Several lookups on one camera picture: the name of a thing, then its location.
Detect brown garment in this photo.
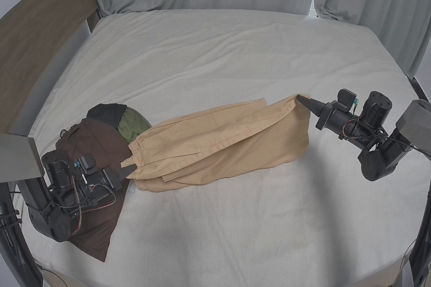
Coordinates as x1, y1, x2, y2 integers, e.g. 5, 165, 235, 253
55, 118, 134, 263

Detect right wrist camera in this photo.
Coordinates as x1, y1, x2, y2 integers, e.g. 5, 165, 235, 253
337, 88, 358, 111

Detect green garment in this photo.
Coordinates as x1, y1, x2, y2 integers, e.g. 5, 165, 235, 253
118, 107, 152, 145

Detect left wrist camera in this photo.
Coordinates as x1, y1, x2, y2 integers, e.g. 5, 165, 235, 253
76, 153, 97, 174

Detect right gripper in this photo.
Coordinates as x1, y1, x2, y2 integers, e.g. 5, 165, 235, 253
316, 102, 358, 138

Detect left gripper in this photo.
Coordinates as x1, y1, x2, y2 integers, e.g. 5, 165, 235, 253
90, 165, 123, 194

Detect bed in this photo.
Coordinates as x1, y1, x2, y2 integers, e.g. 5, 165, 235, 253
0, 0, 431, 287

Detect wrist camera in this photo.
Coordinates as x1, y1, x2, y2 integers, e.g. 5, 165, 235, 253
76, 153, 97, 174
337, 88, 358, 111

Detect black garment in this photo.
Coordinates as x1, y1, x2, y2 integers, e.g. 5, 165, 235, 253
87, 104, 128, 132

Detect black cable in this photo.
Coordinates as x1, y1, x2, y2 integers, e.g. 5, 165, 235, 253
36, 265, 68, 283

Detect tan shorts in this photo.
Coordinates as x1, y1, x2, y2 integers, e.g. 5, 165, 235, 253
121, 93, 311, 193

